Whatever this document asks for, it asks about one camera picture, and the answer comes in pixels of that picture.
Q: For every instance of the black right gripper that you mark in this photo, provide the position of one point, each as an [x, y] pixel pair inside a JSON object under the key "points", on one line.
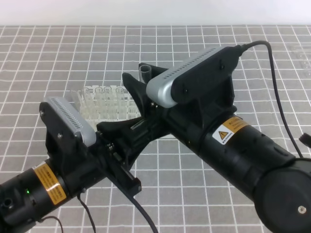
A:
{"points": [[193, 123]]}

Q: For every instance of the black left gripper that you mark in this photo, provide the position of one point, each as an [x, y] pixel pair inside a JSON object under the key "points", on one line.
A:
{"points": [[82, 167]]}

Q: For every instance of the clear glass test tube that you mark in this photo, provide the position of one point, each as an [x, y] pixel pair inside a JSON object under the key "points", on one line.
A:
{"points": [[145, 73]]}

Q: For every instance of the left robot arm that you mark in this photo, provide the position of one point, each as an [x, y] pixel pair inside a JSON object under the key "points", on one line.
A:
{"points": [[31, 196]]}

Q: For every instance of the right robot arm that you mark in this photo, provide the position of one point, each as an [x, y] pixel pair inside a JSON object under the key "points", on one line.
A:
{"points": [[277, 182]]}

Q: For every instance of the white plastic test tube rack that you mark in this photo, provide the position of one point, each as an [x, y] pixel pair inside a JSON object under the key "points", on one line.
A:
{"points": [[111, 103]]}

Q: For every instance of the clear test tube in rack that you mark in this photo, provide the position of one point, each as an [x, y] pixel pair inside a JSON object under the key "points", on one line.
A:
{"points": [[88, 101]]}

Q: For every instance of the leaning clear test tube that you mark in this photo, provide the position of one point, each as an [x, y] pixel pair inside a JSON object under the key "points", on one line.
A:
{"points": [[76, 99]]}

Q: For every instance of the grey checked tablecloth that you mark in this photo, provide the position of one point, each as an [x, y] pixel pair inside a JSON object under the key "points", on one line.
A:
{"points": [[181, 193]]}

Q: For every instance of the clear plastic tray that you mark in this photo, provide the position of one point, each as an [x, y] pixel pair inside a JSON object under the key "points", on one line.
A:
{"points": [[302, 53]]}

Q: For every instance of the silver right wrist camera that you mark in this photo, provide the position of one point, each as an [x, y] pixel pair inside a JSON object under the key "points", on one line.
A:
{"points": [[194, 77]]}

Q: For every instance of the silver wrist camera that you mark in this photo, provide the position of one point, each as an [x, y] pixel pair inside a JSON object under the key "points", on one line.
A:
{"points": [[194, 77], [60, 117]]}

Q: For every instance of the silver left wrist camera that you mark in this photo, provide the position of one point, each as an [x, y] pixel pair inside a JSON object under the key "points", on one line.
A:
{"points": [[60, 117]]}

